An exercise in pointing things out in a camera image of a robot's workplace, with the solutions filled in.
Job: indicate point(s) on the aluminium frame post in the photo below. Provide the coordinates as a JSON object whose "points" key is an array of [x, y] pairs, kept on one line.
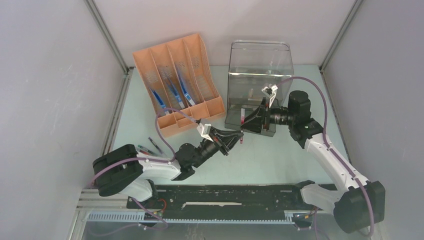
{"points": [[355, 8], [106, 33]]}

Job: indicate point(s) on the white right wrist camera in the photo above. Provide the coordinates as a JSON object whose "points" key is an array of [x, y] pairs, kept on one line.
{"points": [[270, 91]]}

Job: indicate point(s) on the aluminium frame post left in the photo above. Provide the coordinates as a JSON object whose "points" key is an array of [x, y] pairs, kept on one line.
{"points": [[106, 33]]}

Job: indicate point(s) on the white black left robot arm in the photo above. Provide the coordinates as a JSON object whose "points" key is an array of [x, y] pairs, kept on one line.
{"points": [[128, 172]]}

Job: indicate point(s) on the pink red gel pen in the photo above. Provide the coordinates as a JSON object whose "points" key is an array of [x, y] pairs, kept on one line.
{"points": [[242, 120]]}

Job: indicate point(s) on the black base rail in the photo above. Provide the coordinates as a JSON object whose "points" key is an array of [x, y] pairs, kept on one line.
{"points": [[275, 203]]}

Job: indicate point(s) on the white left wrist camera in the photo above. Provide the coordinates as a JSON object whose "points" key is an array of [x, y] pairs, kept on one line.
{"points": [[204, 130]]}

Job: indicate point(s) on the green gel pen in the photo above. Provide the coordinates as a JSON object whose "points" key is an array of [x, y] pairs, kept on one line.
{"points": [[146, 150]]}

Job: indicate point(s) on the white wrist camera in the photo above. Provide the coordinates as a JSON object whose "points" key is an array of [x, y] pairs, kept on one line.
{"points": [[270, 91], [204, 130]]}

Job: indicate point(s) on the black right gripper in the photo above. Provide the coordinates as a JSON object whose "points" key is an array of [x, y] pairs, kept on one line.
{"points": [[254, 123]]}

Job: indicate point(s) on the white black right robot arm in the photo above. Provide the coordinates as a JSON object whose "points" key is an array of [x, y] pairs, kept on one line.
{"points": [[356, 202]]}

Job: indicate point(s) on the orange plastic desk organizer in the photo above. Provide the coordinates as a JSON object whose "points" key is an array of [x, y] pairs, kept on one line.
{"points": [[178, 80]]}

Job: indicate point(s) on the blue folder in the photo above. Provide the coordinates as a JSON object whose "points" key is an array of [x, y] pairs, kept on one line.
{"points": [[175, 92], [160, 101], [184, 88]]}

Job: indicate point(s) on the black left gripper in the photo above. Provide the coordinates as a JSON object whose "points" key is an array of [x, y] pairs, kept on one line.
{"points": [[227, 142]]}

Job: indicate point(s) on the aluminium frame post right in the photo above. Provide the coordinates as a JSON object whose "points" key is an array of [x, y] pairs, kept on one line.
{"points": [[355, 8]]}

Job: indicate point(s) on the dark blue pen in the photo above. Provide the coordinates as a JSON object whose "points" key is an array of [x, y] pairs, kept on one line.
{"points": [[156, 146]]}

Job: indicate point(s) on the grey transparent drawer unit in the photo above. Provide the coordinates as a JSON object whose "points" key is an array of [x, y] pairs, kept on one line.
{"points": [[252, 65]]}

